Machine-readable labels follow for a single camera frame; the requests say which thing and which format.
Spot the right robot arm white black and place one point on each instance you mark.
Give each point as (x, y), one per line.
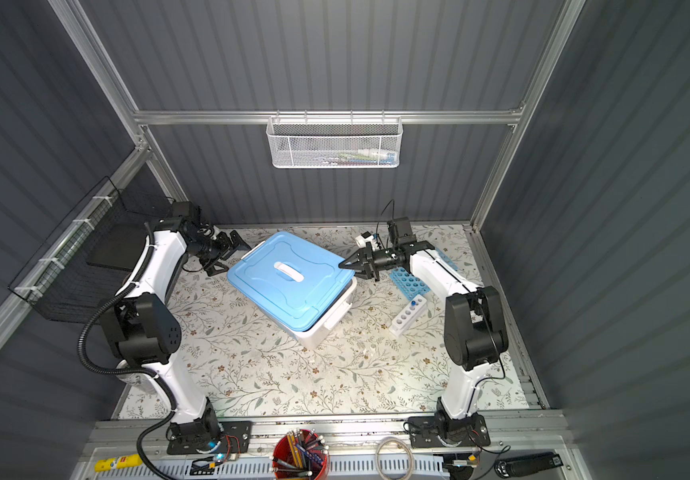
(474, 331)

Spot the blue test tube rack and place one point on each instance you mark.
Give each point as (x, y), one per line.
(408, 282)

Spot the white test tube rack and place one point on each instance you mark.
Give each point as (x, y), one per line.
(404, 319)

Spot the yellow marker bottle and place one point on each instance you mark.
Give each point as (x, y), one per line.
(116, 463)

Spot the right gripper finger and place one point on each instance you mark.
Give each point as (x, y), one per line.
(361, 259)
(368, 272)

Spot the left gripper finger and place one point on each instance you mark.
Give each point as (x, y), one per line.
(236, 243)
(214, 267)

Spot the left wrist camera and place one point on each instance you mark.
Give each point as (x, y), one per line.
(188, 210)

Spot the red pencil cup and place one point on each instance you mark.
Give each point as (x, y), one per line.
(301, 454)

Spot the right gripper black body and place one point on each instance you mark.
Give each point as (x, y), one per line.
(385, 260)

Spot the white plastic storage bin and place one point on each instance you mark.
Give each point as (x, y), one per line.
(327, 318)

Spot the black device on shelf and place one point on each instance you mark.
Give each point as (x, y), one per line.
(527, 465)

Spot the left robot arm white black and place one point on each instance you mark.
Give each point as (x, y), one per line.
(146, 336)

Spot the blue plastic bin lid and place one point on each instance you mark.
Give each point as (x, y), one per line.
(291, 279)

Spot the black wire side basket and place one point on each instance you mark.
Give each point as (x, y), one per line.
(91, 253)

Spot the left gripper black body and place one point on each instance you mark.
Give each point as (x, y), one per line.
(210, 251)

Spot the white wire wall basket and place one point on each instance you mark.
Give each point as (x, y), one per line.
(353, 144)

